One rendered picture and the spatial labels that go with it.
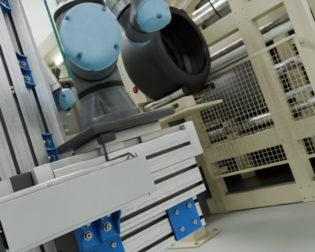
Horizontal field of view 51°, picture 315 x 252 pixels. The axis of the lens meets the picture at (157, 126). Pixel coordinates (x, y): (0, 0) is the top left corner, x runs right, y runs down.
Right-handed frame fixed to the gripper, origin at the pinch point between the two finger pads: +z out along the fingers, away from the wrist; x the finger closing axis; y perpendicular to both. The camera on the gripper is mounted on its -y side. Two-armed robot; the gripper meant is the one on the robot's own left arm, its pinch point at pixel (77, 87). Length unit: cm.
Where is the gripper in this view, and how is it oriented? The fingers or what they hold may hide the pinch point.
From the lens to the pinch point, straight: 176.0
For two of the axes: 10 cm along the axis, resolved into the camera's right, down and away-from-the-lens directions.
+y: 3.3, 9.4, -0.8
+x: 8.3, -3.3, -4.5
